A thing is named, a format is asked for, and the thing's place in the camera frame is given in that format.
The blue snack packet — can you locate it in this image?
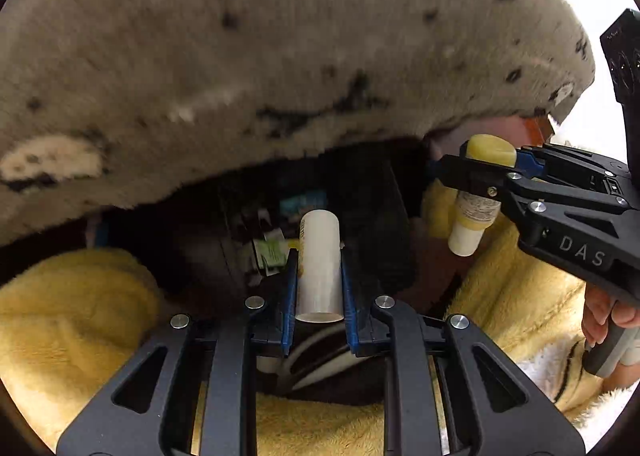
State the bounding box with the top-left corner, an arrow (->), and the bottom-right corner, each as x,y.
279,192 -> 328,214

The white plastic tube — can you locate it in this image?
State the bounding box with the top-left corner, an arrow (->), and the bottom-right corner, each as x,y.
295,209 -> 346,323

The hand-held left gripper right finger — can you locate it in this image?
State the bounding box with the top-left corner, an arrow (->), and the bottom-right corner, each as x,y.
340,249 -> 586,456

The yellow plastic bottle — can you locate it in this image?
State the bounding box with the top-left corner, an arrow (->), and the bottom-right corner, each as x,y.
447,133 -> 517,257

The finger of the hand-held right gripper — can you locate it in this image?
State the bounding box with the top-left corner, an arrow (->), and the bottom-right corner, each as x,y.
432,152 -> 631,217
514,142 -> 628,187

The yellow fluffy plush bag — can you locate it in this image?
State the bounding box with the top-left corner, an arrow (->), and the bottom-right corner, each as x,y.
0,181 -> 640,456

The orange box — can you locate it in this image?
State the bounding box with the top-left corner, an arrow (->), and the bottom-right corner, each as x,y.
522,115 -> 554,144

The person's right hand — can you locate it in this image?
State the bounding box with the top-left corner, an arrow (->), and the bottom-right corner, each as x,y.
581,282 -> 640,351

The grey spotted plush bag flap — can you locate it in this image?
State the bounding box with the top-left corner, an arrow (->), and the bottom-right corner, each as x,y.
0,0 -> 598,247

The green white carton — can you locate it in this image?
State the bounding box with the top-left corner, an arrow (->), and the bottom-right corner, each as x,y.
251,231 -> 288,277

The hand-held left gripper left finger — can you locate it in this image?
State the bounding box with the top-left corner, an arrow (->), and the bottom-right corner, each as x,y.
56,249 -> 301,456

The black plastic bin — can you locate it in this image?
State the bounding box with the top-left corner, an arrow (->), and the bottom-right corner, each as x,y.
215,146 -> 418,297

